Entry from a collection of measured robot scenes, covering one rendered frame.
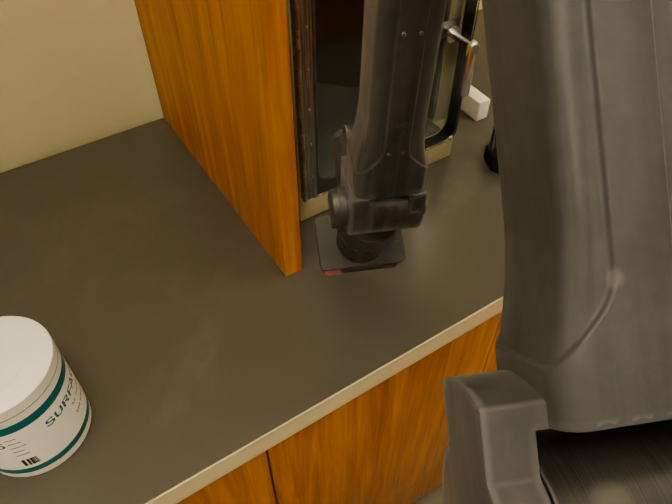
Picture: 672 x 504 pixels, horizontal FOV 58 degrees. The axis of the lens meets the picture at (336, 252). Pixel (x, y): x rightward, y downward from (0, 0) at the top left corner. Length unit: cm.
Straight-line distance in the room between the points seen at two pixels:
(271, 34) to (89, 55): 58
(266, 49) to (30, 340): 41
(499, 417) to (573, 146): 8
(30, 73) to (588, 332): 110
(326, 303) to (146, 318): 26
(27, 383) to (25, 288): 32
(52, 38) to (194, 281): 49
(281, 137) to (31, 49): 56
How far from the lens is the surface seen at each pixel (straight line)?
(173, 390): 84
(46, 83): 122
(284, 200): 82
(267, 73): 70
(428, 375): 105
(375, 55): 44
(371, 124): 47
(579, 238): 19
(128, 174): 115
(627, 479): 22
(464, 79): 96
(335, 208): 55
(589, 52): 20
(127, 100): 127
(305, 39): 81
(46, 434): 78
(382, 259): 72
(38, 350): 74
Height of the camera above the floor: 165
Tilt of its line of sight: 48 degrees down
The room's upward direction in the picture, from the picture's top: straight up
